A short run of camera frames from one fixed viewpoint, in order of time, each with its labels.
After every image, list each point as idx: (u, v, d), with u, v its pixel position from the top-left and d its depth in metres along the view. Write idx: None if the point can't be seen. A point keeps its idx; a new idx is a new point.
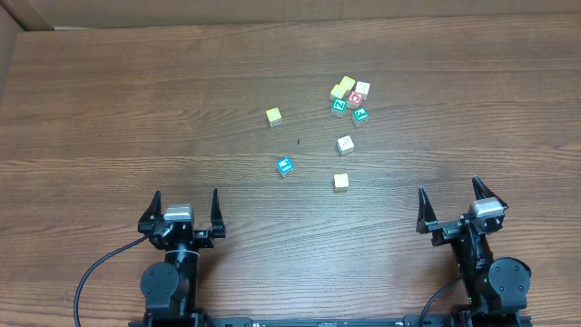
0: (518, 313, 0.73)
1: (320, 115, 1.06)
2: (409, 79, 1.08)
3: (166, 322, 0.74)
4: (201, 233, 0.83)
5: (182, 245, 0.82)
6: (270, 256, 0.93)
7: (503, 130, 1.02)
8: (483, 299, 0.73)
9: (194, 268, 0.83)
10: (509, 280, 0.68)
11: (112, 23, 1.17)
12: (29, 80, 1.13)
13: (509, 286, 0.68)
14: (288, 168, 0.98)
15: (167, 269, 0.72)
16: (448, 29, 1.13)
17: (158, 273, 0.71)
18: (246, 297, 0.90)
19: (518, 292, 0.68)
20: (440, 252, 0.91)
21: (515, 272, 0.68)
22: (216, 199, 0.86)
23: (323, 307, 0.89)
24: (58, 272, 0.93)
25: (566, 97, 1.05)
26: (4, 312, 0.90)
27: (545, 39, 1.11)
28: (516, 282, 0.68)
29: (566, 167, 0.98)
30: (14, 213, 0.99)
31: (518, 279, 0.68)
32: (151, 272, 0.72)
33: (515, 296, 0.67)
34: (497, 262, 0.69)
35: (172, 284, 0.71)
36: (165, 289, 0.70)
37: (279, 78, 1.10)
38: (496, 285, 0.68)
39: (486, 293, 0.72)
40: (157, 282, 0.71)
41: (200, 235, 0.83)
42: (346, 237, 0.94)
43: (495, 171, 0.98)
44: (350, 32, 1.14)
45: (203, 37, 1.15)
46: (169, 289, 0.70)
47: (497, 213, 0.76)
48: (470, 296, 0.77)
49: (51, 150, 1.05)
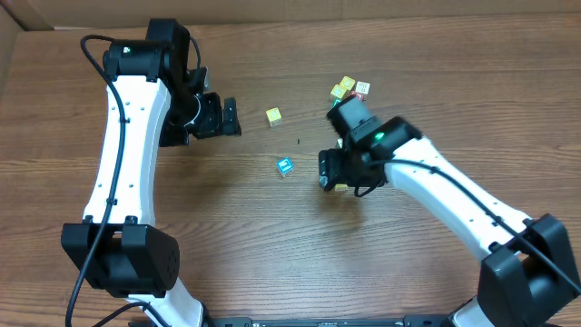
0: (399, 155, 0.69)
1: (320, 115, 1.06)
2: (409, 79, 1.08)
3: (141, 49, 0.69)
4: (208, 102, 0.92)
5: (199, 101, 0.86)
6: (270, 256, 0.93)
7: (503, 130, 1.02)
8: (356, 119, 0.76)
9: (197, 111, 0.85)
10: (351, 123, 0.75)
11: (112, 22, 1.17)
12: (29, 79, 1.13)
13: (364, 124, 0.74)
14: (288, 168, 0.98)
15: (177, 34, 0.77)
16: (448, 28, 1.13)
17: (159, 34, 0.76)
18: (246, 297, 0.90)
19: (401, 141, 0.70)
20: (440, 253, 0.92)
21: (361, 109, 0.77)
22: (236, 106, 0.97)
23: (323, 307, 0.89)
24: (58, 272, 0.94)
25: (565, 97, 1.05)
26: (4, 312, 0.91)
27: (545, 39, 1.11)
28: (359, 120, 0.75)
29: (565, 167, 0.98)
30: (14, 213, 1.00)
31: (368, 121, 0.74)
32: (156, 27, 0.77)
33: (395, 138, 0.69)
34: (341, 113, 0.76)
35: (168, 32, 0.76)
36: (161, 35, 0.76)
37: (279, 78, 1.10)
38: (352, 134, 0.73)
39: (365, 143, 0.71)
40: (160, 29, 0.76)
41: (208, 121, 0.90)
42: (346, 237, 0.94)
43: (495, 171, 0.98)
44: (350, 32, 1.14)
45: (203, 37, 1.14)
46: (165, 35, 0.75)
47: (354, 102, 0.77)
48: (374, 142, 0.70)
49: (51, 150, 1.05)
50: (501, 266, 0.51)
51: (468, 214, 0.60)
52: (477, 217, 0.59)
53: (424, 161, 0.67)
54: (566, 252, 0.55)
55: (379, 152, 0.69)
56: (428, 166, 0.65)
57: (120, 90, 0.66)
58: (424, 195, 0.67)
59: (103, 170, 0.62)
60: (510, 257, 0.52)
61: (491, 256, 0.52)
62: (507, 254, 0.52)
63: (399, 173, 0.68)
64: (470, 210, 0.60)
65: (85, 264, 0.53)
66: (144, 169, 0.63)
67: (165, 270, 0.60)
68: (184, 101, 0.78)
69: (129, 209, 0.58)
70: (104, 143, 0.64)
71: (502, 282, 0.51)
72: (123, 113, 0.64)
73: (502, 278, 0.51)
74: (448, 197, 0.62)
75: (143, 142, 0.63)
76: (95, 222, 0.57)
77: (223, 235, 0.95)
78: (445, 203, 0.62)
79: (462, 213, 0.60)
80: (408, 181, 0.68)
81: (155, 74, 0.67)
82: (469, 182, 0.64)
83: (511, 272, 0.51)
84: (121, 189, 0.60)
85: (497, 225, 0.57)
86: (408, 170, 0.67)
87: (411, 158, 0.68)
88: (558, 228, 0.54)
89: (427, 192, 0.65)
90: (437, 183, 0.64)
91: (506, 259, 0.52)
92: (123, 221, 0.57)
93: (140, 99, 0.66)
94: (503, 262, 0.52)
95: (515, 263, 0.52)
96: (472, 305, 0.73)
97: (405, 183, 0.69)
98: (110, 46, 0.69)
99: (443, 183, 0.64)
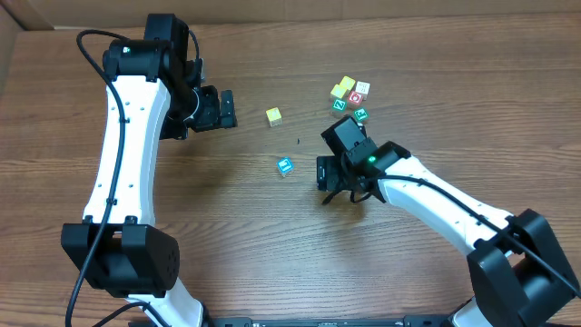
0: (391, 172, 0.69)
1: (320, 115, 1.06)
2: (409, 79, 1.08)
3: (141, 48, 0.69)
4: (205, 95, 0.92)
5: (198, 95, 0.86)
6: (270, 256, 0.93)
7: (503, 130, 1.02)
8: (351, 143, 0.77)
9: (195, 104, 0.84)
10: (346, 142, 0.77)
11: (112, 22, 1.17)
12: (29, 79, 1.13)
13: (359, 145, 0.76)
14: (288, 168, 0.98)
15: (177, 33, 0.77)
16: (448, 28, 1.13)
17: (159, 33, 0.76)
18: (246, 297, 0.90)
19: (394, 162, 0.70)
20: (440, 253, 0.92)
21: (355, 130, 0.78)
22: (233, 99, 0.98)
23: (323, 307, 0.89)
24: (58, 272, 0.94)
25: (566, 97, 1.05)
26: (4, 312, 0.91)
27: (545, 39, 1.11)
28: (355, 141, 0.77)
29: (565, 167, 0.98)
30: (14, 213, 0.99)
31: (363, 142, 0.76)
32: (155, 25, 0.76)
33: (388, 161, 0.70)
34: (337, 134, 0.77)
35: (167, 30, 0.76)
36: (161, 34, 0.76)
37: (279, 78, 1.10)
38: (348, 155, 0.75)
39: (359, 166, 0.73)
40: (158, 28, 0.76)
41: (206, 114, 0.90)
42: (345, 238, 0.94)
43: (495, 171, 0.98)
44: (350, 32, 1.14)
45: (203, 37, 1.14)
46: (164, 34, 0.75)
47: (349, 123, 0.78)
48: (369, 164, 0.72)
49: (51, 150, 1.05)
50: (486, 259, 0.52)
51: (454, 217, 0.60)
52: (463, 219, 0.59)
53: (412, 173, 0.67)
54: (552, 246, 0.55)
55: (373, 173, 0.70)
56: (414, 179, 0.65)
57: (120, 90, 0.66)
58: (414, 206, 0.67)
59: (102, 170, 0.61)
60: (496, 252, 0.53)
61: (477, 252, 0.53)
62: (493, 249, 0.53)
63: (390, 188, 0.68)
64: (456, 213, 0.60)
65: (85, 264, 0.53)
66: (144, 169, 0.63)
67: (165, 270, 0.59)
68: (184, 99, 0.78)
69: (129, 209, 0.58)
70: (104, 143, 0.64)
71: (489, 274, 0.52)
72: (123, 113, 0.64)
73: (488, 272, 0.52)
74: (435, 205, 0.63)
75: (143, 142, 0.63)
76: (95, 222, 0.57)
77: (223, 236, 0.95)
78: (432, 209, 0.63)
79: (449, 216, 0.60)
80: (400, 195, 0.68)
81: (155, 74, 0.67)
82: (455, 188, 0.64)
83: (498, 265, 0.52)
84: (120, 189, 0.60)
85: (482, 224, 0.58)
86: (398, 184, 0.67)
87: (401, 173, 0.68)
88: (541, 222, 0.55)
89: (417, 202, 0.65)
90: (424, 193, 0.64)
91: (491, 253, 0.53)
92: (122, 221, 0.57)
93: (140, 99, 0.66)
94: (487, 255, 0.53)
95: (500, 257, 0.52)
96: (470, 306, 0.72)
97: (396, 196, 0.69)
98: (110, 46, 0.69)
99: (430, 191, 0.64)
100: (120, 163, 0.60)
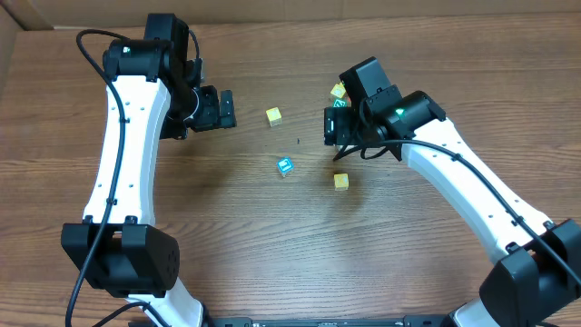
0: (420, 136, 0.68)
1: (320, 115, 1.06)
2: (409, 78, 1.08)
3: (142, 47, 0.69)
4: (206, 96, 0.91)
5: (198, 95, 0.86)
6: (270, 256, 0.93)
7: (503, 130, 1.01)
8: (375, 86, 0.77)
9: (195, 104, 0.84)
10: (368, 86, 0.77)
11: (112, 22, 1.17)
12: (29, 79, 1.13)
13: (382, 92, 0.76)
14: (288, 168, 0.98)
15: (175, 33, 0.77)
16: (448, 28, 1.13)
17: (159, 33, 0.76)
18: (246, 297, 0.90)
19: (425, 120, 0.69)
20: (440, 253, 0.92)
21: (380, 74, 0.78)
22: (232, 101, 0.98)
23: (323, 307, 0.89)
24: (58, 272, 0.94)
25: (566, 97, 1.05)
26: (4, 312, 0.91)
27: (545, 38, 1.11)
28: (379, 86, 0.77)
29: (566, 167, 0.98)
30: (14, 213, 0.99)
31: (386, 89, 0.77)
32: (153, 26, 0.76)
33: (418, 116, 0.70)
34: (359, 75, 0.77)
35: (165, 31, 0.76)
36: (160, 34, 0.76)
37: (279, 78, 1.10)
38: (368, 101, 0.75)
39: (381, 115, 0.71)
40: (157, 29, 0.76)
41: (205, 114, 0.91)
42: (346, 237, 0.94)
43: (494, 171, 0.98)
44: (350, 32, 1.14)
45: (203, 37, 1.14)
46: (163, 35, 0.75)
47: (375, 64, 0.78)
48: (393, 117, 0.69)
49: (51, 149, 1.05)
50: (516, 270, 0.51)
51: (487, 210, 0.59)
52: (497, 213, 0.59)
53: (445, 145, 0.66)
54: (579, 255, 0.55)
55: (398, 129, 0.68)
56: (450, 153, 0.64)
57: (120, 90, 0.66)
58: (437, 177, 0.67)
59: (102, 170, 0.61)
60: (525, 260, 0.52)
61: (508, 260, 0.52)
62: (522, 255, 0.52)
63: (417, 154, 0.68)
64: (490, 206, 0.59)
65: (86, 264, 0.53)
66: (143, 169, 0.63)
67: (165, 272, 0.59)
68: (184, 98, 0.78)
69: (129, 209, 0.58)
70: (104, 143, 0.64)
71: (518, 285, 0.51)
72: (123, 113, 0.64)
73: (518, 282, 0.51)
74: (466, 179, 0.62)
75: (143, 142, 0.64)
76: (95, 222, 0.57)
77: (223, 236, 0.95)
78: (459, 188, 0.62)
79: (482, 206, 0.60)
80: (425, 163, 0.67)
81: (155, 74, 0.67)
82: (487, 168, 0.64)
83: (526, 275, 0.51)
84: (120, 190, 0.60)
85: (517, 226, 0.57)
86: (428, 153, 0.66)
87: (432, 141, 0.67)
88: (576, 232, 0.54)
89: (442, 174, 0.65)
90: (457, 169, 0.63)
91: (522, 262, 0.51)
92: (123, 221, 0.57)
93: (140, 99, 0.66)
94: (519, 265, 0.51)
95: (531, 267, 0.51)
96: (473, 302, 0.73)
97: (420, 163, 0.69)
98: (110, 46, 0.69)
99: (463, 168, 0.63)
100: (119, 163, 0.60)
